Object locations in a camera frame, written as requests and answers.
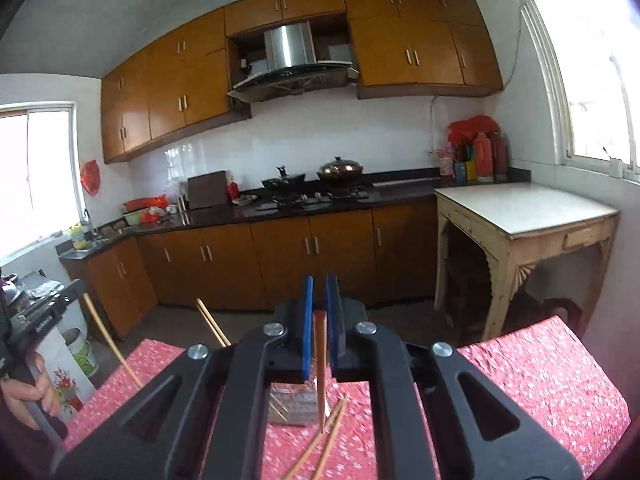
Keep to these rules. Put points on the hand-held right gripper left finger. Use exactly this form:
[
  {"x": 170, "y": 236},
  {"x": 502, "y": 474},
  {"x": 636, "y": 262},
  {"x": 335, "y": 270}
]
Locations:
[{"x": 307, "y": 330}]

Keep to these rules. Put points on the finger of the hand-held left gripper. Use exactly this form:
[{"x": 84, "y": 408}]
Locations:
[{"x": 72, "y": 296}]

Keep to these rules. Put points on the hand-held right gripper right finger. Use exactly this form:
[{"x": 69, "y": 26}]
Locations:
[{"x": 334, "y": 330}]

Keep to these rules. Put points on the dark brown bamboo chopstick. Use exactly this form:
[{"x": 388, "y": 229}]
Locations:
[{"x": 320, "y": 360}]

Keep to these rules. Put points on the light brown bamboo chopstick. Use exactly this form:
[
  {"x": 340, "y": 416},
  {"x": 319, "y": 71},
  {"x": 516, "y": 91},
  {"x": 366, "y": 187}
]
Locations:
[{"x": 112, "y": 342}]

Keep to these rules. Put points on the set of wooden chopsticks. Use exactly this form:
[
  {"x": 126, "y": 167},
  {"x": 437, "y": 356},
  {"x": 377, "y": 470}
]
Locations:
[{"x": 212, "y": 321}]

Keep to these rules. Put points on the person's left forearm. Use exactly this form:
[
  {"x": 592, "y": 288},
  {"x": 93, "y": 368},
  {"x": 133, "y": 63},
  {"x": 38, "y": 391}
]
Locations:
[{"x": 30, "y": 445}]

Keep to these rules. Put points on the person's left hand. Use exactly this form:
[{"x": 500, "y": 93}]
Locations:
[{"x": 45, "y": 390}]

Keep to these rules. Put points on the crumpled grey cloth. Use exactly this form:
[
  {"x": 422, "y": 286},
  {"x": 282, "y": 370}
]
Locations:
[{"x": 42, "y": 290}]

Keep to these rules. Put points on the metal pot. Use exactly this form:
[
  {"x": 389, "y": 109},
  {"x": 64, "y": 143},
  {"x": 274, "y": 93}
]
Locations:
[{"x": 11, "y": 292}]

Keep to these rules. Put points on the white paint bucket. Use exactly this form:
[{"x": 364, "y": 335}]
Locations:
[{"x": 82, "y": 355}]

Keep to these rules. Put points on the yellow detergent bottle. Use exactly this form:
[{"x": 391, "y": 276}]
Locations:
[{"x": 78, "y": 239}]

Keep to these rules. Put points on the metal faucet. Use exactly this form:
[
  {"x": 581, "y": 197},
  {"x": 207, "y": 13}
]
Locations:
[{"x": 90, "y": 225}]

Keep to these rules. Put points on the wooden base cabinets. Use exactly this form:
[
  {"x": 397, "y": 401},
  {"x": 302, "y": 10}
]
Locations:
[{"x": 280, "y": 260}]

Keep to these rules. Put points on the pale green basin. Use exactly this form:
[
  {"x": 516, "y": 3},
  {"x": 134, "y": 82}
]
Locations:
[{"x": 135, "y": 217}]

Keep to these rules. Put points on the red basin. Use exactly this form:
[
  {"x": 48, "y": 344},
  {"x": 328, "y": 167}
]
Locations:
[{"x": 140, "y": 203}]

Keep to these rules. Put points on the window beside sink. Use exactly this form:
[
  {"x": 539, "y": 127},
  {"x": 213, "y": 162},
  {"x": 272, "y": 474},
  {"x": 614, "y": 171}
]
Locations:
[{"x": 45, "y": 180}]

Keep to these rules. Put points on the black gas stove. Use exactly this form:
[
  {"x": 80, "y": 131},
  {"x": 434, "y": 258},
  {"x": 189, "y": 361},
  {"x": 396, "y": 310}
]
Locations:
[{"x": 315, "y": 199}]

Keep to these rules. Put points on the small plate with food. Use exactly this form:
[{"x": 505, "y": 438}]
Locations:
[{"x": 245, "y": 201}]

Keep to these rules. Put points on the black kitchen countertop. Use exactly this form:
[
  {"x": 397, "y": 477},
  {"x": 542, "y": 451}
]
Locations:
[{"x": 215, "y": 215}]

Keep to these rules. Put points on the black wok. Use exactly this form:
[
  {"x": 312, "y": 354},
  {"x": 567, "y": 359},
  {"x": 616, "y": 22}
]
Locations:
[{"x": 282, "y": 182}]

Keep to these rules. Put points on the wok with metal lid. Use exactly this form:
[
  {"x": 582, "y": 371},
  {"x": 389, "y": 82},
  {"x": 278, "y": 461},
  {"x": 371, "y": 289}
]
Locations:
[{"x": 340, "y": 170}]

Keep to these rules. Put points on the dark cutting board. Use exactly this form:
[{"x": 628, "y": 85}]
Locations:
[{"x": 207, "y": 190}]

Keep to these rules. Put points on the red floral tablecloth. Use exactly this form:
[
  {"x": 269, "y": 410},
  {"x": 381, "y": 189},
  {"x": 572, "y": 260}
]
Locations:
[{"x": 525, "y": 385}]

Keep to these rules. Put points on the red label bottle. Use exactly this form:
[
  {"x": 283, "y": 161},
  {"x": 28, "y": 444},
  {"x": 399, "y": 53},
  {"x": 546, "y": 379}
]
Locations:
[{"x": 446, "y": 162}]

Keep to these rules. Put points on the blue and yellow boxes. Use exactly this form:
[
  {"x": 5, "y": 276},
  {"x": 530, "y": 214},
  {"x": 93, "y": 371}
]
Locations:
[{"x": 465, "y": 171}]

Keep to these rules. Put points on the cream wooden side table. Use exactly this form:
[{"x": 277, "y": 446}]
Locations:
[{"x": 525, "y": 205}]

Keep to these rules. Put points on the dark red thermos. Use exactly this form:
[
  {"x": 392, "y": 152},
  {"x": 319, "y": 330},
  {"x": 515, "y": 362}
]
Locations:
[{"x": 500, "y": 160}]

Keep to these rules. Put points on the steel range hood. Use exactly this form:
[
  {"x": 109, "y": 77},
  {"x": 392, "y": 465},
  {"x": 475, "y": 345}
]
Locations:
[{"x": 290, "y": 47}]

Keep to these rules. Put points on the large sliding window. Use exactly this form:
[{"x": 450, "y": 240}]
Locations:
[{"x": 600, "y": 60}]

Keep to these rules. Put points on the red plastic bag on wall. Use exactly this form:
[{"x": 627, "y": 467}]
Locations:
[{"x": 91, "y": 177}]

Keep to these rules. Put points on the wooden wall cabinets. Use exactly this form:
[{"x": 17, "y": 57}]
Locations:
[{"x": 400, "y": 45}]

